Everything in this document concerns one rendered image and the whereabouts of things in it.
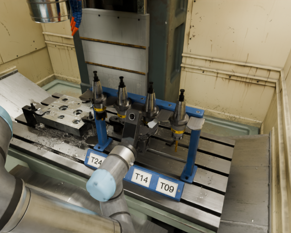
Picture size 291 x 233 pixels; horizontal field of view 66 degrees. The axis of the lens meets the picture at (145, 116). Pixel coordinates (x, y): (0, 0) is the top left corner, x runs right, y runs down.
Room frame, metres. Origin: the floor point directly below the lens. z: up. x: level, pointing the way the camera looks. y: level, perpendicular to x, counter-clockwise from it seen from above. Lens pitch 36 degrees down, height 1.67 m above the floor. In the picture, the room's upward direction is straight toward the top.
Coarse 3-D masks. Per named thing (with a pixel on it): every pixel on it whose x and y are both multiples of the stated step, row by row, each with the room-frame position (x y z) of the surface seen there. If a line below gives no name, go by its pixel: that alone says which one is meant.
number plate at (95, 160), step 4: (92, 156) 0.70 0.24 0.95; (96, 156) 0.69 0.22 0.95; (100, 156) 0.69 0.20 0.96; (88, 160) 0.69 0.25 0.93; (92, 160) 0.69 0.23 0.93; (96, 160) 0.68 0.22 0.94; (100, 160) 0.68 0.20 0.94; (92, 164) 0.67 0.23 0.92; (96, 164) 0.67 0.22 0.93; (100, 164) 0.67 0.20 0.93
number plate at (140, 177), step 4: (136, 172) 0.61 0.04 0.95; (140, 172) 0.60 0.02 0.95; (144, 172) 0.60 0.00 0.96; (136, 176) 0.60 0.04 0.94; (140, 176) 0.59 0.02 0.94; (144, 176) 0.59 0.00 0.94; (148, 176) 0.59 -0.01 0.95; (132, 180) 0.59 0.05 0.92; (136, 180) 0.59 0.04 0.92; (140, 180) 0.58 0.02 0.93; (144, 180) 0.58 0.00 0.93; (148, 180) 0.58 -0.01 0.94; (144, 184) 0.57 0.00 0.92; (148, 184) 0.56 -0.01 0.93
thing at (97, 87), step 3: (93, 81) 0.74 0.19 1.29; (96, 81) 0.74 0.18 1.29; (99, 81) 0.75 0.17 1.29; (93, 84) 0.74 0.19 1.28; (96, 84) 0.74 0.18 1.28; (99, 84) 0.74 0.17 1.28; (93, 87) 0.74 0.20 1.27; (96, 87) 0.74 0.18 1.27; (99, 87) 0.74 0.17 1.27; (93, 90) 0.74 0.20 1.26; (96, 90) 0.74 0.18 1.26; (99, 90) 0.74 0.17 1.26; (102, 90) 0.75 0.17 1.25; (93, 93) 0.74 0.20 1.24; (96, 93) 0.73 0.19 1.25; (99, 93) 0.74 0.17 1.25; (102, 93) 0.74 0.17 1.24; (93, 96) 0.74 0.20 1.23; (96, 96) 0.73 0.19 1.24; (99, 96) 0.73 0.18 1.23; (102, 96) 0.74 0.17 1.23
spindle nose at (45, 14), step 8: (32, 0) 0.91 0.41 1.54; (40, 0) 0.90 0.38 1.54; (48, 0) 0.91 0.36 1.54; (56, 0) 0.93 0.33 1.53; (64, 0) 0.96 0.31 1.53; (32, 8) 0.91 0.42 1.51; (40, 8) 0.90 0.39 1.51; (48, 8) 0.91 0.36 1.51; (56, 8) 0.92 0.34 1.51; (64, 8) 0.95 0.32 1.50; (32, 16) 0.92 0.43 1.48; (40, 16) 0.90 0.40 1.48; (48, 16) 0.91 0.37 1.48; (56, 16) 0.92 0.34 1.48; (64, 16) 0.94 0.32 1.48
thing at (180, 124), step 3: (171, 114) 0.63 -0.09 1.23; (186, 114) 0.63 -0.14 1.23; (171, 117) 0.61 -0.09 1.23; (186, 117) 0.61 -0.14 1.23; (171, 120) 0.60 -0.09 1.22; (174, 120) 0.60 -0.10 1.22; (177, 120) 0.59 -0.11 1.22; (183, 120) 0.59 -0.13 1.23; (186, 120) 0.59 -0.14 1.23; (171, 123) 0.60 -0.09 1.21; (174, 123) 0.60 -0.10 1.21; (177, 123) 0.59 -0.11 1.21; (180, 123) 0.58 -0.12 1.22; (183, 123) 0.59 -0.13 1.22; (180, 126) 0.58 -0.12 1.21; (183, 126) 0.59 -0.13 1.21
